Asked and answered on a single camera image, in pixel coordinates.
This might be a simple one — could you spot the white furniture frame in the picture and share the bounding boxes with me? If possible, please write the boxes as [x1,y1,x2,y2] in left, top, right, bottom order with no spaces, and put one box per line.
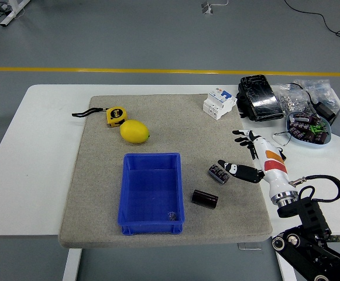
[0,0,32,28]

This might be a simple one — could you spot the clear bag of nuts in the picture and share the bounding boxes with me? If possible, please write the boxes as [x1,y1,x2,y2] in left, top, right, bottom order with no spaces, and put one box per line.
[274,83,312,116]

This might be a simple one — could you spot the grey-brown mat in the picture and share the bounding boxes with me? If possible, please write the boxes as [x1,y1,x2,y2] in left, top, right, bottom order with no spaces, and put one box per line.
[58,93,273,249]

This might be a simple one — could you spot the clear bag of small parts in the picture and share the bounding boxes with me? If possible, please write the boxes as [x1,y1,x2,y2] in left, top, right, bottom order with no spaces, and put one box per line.
[294,78,340,109]

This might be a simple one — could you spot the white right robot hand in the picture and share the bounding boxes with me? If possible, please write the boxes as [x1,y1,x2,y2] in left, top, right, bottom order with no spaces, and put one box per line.
[218,129,297,200]

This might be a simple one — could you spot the yellow lemon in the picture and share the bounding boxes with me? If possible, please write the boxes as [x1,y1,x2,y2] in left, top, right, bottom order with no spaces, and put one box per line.
[119,119,150,144]

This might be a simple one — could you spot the white table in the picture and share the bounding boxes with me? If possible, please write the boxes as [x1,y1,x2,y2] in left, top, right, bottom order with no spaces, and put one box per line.
[0,84,340,281]

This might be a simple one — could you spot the blue plastic box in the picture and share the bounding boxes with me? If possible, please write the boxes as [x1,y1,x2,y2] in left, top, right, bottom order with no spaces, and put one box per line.
[117,152,186,236]

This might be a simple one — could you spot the light blue bowl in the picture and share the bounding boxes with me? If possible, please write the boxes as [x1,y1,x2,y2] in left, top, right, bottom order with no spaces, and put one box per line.
[285,111,333,149]

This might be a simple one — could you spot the yellow tape measure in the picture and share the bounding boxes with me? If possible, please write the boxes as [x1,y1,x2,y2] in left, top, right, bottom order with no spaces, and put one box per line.
[71,106,128,128]

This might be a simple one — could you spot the green connector pieces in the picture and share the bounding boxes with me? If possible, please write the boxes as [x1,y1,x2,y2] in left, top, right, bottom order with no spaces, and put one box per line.
[308,122,327,135]

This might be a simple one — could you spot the white circuit breaker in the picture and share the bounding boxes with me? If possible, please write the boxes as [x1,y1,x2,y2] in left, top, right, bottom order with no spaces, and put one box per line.
[202,88,238,121]

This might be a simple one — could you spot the dark capacitor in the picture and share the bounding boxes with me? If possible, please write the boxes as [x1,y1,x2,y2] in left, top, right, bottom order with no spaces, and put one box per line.
[292,113,312,123]
[312,133,329,145]

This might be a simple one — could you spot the black glossy case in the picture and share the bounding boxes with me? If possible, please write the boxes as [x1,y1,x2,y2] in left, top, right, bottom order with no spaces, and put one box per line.
[235,74,285,122]

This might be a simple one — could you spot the black floor cable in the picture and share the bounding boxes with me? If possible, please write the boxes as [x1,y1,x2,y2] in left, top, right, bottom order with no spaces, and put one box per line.
[283,0,340,44]

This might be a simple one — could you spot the black adapter block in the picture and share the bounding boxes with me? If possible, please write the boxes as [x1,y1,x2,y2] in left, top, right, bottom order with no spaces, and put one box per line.
[314,101,337,124]

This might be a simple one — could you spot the thin wire loop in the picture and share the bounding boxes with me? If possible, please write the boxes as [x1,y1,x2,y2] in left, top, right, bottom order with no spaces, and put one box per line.
[273,131,293,146]

